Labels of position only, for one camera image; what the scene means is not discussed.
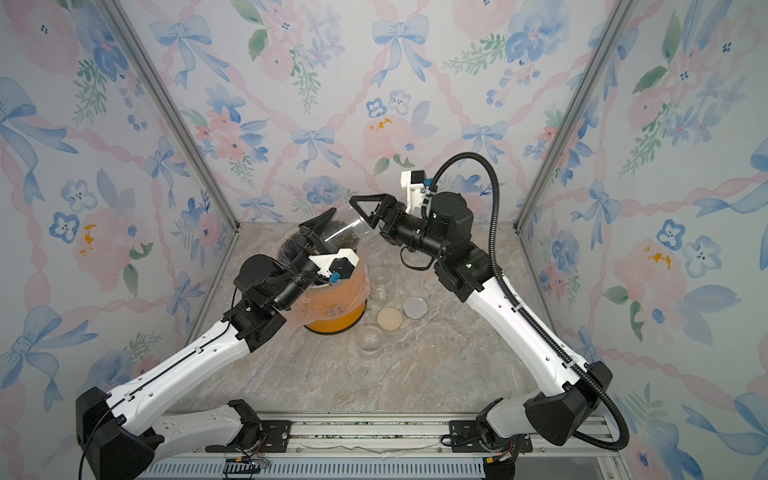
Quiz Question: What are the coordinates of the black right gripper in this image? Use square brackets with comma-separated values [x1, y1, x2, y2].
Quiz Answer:
[356, 195, 452, 265]

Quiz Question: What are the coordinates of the glass jar with tea leaves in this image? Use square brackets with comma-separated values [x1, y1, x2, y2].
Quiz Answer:
[368, 267, 394, 302]

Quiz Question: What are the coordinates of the grey metal jar lid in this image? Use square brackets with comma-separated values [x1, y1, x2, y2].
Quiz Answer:
[402, 296, 429, 320]

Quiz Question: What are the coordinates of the beige jar lid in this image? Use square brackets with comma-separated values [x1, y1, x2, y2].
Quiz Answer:
[377, 307, 404, 332]

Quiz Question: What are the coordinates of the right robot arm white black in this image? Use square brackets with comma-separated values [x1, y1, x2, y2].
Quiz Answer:
[350, 193, 628, 451]

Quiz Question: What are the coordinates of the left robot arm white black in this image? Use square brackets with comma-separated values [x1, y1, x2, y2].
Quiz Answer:
[76, 208, 337, 479]

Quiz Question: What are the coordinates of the orange trash bin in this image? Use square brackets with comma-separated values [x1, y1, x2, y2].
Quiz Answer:
[287, 239, 368, 335]

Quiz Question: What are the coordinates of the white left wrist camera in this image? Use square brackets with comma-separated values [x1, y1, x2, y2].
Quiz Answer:
[309, 248, 360, 284]

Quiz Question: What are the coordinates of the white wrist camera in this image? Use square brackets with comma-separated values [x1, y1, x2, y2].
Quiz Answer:
[309, 248, 360, 284]
[400, 170, 432, 216]

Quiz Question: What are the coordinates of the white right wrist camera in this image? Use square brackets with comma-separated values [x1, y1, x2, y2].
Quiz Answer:
[400, 170, 432, 216]

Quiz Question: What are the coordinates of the black corrugated cable conduit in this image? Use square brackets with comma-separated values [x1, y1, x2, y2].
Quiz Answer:
[427, 151, 630, 451]

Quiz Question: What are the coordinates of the left aluminium corner post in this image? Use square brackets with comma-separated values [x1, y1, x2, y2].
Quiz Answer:
[95, 0, 240, 232]

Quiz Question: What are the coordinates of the aluminium corner post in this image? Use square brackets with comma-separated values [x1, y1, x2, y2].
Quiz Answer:
[95, 0, 240, 232]
[514, 0, 637, 234]

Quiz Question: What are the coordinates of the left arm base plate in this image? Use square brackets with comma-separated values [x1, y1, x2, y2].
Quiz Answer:
[204, 420, 293, 454]

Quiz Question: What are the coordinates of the aluminium frame rail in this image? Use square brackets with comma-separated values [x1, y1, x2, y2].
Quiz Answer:
[139, 412, 628, 479]

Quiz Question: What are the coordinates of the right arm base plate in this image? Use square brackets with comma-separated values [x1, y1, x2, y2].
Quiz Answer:
[440, 420, 533, 456]

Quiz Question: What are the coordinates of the right aluminium corner post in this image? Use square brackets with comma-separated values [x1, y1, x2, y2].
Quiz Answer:
[514, 0, 637, 234]

